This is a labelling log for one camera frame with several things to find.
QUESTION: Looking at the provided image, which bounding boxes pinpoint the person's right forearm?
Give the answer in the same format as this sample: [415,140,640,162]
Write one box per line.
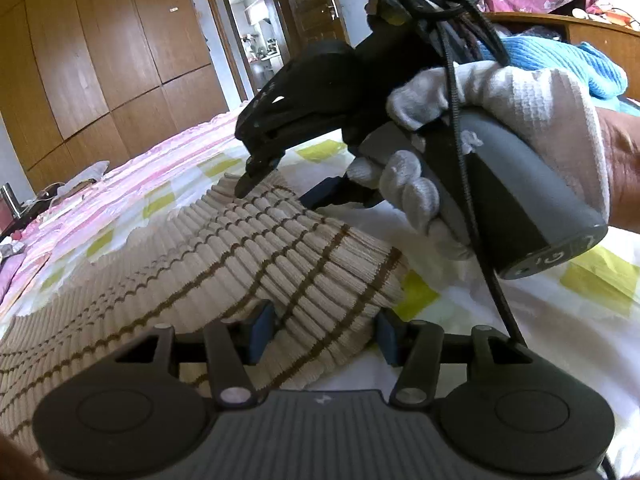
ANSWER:
[595,107,640,236]

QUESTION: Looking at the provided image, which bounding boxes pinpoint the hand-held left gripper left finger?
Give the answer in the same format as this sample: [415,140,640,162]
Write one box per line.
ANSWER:
[114,305,278,409]

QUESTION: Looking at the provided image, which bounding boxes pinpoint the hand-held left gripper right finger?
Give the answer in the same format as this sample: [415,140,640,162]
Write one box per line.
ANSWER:
[375,310,533,409]

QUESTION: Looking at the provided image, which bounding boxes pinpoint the pink striped bed sheet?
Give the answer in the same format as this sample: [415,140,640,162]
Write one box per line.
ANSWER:
[0,110,251,311]

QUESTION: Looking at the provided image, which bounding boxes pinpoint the wooden door frame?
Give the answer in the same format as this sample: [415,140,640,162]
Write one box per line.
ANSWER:
[197,0,301,111]

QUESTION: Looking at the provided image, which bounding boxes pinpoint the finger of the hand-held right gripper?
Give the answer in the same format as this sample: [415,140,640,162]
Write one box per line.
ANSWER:
[300,174,387,212]
[234,60,347,199]

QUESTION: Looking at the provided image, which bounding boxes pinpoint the wooden bed board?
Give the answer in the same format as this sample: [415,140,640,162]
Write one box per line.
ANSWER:
[487,12,640,53]

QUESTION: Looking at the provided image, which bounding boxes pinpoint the blue knit cloth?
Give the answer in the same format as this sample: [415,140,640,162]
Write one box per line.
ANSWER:
[475,35,628,101]

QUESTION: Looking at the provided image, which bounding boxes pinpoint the wooden wardrobe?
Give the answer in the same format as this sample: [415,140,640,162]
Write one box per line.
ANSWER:
[0,0,231,191]

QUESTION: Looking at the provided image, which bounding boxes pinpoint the pink pillow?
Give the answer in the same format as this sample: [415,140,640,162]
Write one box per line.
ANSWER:
[0,255,25,307]

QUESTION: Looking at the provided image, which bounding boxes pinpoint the black braided cable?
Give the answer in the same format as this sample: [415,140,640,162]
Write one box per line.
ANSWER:
[337,0,528,348]

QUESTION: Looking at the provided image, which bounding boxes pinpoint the wooden door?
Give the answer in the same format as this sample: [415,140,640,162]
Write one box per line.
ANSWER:
[267,0,351,53]

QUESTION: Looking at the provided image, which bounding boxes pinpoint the person's right hand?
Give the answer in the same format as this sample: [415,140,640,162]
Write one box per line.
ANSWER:
[347,62,612,262]

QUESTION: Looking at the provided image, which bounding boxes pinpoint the beige striped knit sweater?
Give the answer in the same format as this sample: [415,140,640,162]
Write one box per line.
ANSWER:
[0,174,406,461]

